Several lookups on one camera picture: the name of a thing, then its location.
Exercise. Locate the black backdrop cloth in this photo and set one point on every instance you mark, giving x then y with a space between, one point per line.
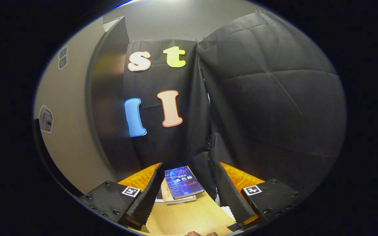
274 114
169 147

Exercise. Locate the white paper sheet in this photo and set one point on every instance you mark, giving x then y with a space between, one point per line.
229 212

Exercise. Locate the grey double-door shoe cabinet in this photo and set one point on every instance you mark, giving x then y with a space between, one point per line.
110 98

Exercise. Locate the blue book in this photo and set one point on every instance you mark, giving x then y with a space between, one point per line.
184 183

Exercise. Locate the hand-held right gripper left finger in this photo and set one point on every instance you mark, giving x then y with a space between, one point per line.
149 193

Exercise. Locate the beige book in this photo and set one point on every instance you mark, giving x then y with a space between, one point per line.
165 193

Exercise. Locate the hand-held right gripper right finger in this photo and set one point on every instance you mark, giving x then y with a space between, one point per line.
230 193

